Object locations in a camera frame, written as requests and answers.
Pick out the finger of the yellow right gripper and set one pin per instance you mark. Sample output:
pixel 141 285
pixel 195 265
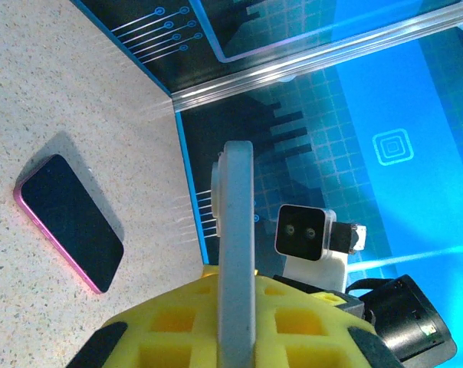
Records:
pixel 331 299

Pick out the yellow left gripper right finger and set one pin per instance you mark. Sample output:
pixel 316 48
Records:
pixel 300 326

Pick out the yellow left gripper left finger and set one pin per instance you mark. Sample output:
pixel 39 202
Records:
pixel 170 326

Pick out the pink-edged black smartphone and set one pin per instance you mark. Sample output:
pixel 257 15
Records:
pixel 70 222

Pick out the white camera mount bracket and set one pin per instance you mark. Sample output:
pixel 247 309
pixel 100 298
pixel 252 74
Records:
pixel 316 274

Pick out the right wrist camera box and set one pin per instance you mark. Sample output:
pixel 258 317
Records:
pixel 300 234

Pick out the aluminium frame post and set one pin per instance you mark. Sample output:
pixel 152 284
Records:
pixel 293 63

